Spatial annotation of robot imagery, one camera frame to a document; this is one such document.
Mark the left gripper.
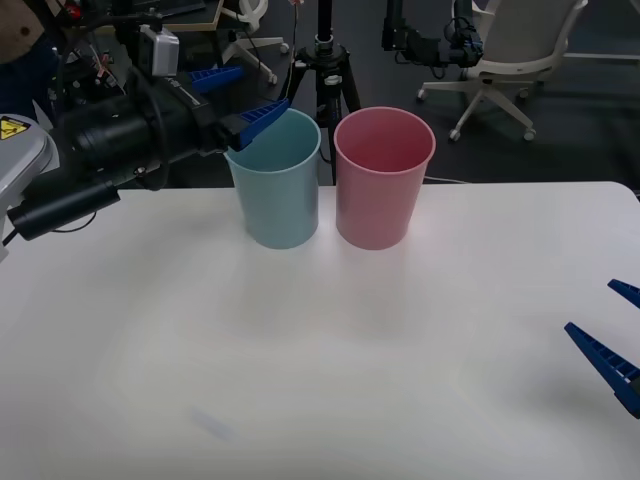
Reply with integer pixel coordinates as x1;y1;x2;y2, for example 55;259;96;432
127;64;292;165

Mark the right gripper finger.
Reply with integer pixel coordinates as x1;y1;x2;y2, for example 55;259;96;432
563;321;640;419
607;278;640;308

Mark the small white office chair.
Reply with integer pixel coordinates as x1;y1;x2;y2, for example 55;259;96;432
218;0;291;87

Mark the wood-edged desk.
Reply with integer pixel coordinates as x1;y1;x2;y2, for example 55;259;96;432
162;0;226;35

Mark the pale blue plastic bin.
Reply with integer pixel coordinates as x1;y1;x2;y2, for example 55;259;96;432
223;108;322;251

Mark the pink plastic bin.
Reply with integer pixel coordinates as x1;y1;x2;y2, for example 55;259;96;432
333;106;437;252

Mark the person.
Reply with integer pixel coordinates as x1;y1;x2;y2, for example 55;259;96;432
0;0;61;122

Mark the large white office chair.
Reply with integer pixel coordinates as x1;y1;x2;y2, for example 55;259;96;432
417;0;591;145

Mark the black camera tripod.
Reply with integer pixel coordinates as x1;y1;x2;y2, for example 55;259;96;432
277;0;364;186

